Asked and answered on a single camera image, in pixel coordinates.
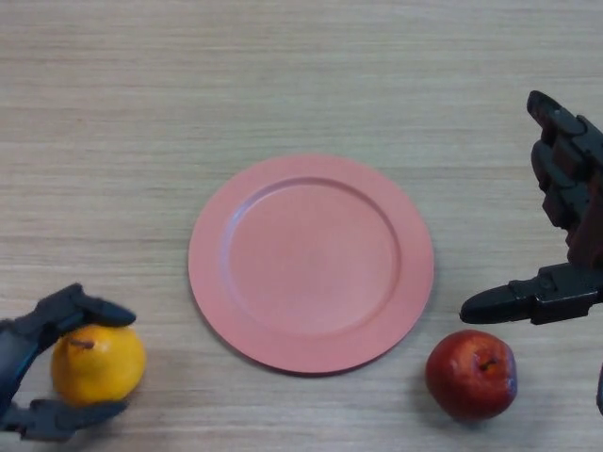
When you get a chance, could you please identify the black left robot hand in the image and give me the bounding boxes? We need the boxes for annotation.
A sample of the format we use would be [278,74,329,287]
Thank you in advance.
[0,282,138,443]

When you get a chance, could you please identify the red apple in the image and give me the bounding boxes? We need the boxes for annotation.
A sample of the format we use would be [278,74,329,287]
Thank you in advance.
[425,329,518,422]

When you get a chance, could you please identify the yellow pear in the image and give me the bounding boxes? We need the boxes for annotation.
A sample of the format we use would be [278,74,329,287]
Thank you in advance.
[50,326,147,408]

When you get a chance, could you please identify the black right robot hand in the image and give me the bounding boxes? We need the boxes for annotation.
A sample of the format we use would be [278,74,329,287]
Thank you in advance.
[460,89,603,327]

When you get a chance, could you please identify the pink round plate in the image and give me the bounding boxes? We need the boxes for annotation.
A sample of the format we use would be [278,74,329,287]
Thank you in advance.
[187,154,435,377]

